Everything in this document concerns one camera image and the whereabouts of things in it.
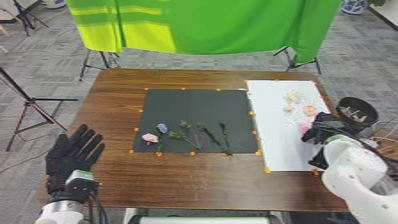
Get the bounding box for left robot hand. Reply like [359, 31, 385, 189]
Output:
[44, 123, 106, 194]

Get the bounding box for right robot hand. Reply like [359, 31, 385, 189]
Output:
[300, 111, 364, 145]

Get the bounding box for pink flower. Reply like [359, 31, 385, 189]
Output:
[140, 132, 165, 153]
[296, 120, 314, 135]

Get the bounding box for black round container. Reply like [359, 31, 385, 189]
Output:
[334, 96, 382, 127]

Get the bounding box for white sheet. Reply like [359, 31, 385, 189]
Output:
[245, 79, 334, 174]

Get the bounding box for white flower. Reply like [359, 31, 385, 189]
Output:
[282, 88, 305, 105]

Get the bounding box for blue flower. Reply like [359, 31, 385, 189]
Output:
[154, 122, 170, 135]

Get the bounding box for black tripod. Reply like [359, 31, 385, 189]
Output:
[9, 0, 51, 37]
[0, 65, 80, 153]

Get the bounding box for green sprig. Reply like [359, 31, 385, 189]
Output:
[167, 130, 204, 151]
[177, 120, 200, 149]
[195, 121, 231, 153]
[216, 121, 234, 156]

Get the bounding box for black cloth stand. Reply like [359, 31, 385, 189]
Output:
[76, 49, 124, 82]
[271, 45, 325, 76]

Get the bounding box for dark mat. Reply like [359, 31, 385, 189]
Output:
[129, 88, 263, 155]

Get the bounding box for pale grey bar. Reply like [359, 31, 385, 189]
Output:
[124, 214, 287, 224]

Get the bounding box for blue and white vase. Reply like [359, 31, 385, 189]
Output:
[39, 0, 69, 10]
[339, 0, 371, 16]

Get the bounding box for black cable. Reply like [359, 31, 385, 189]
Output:
[85, 194, 110, 224]

